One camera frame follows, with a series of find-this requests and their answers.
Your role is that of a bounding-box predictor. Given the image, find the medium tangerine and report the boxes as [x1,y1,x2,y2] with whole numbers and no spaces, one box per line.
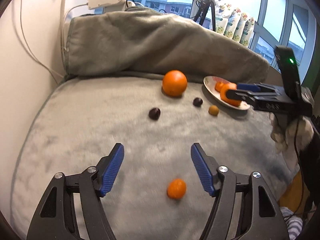
[220,82,243,107]

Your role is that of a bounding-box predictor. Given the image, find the small orange with stem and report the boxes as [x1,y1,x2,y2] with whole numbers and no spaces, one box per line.
[215,81,225,92]

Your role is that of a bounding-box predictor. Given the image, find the dark plum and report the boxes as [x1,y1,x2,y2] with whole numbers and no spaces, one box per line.
[193,98,203,107]
[148,107,161,121]

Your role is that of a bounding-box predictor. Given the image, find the tiny orange kumquat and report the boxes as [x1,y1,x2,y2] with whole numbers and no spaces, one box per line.
[167,178,187,200]

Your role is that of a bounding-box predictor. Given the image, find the right gloved hand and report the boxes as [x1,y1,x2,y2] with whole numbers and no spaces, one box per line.
[270,113,314,153]

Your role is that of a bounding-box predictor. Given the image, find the brown longan right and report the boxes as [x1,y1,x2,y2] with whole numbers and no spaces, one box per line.
[208,105,220,116]

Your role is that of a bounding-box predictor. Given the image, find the striped cloth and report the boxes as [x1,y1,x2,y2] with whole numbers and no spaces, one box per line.
[280,207,303,240]

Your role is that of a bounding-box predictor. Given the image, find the white floral plate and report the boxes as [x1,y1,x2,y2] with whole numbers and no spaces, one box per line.
[203,76,250,111]

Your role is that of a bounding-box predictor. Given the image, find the floral package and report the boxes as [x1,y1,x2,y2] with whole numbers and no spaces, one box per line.
[240,18,255,48]
[215,3,232,35]
[224,8,241,38]
[232,12,248,42]

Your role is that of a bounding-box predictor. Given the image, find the large orange on sofa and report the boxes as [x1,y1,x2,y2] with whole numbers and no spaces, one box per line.
[162,70,188,97]

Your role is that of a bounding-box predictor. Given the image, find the grey blanket on backrest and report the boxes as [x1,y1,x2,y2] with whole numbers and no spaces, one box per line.
[62,7,270,83]

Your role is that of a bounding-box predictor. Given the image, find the black camera tripod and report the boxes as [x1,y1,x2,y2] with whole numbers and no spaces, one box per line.
[193,0,223,31]

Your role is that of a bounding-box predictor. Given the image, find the white power cable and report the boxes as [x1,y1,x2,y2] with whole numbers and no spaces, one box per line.
[18,0,90,81]

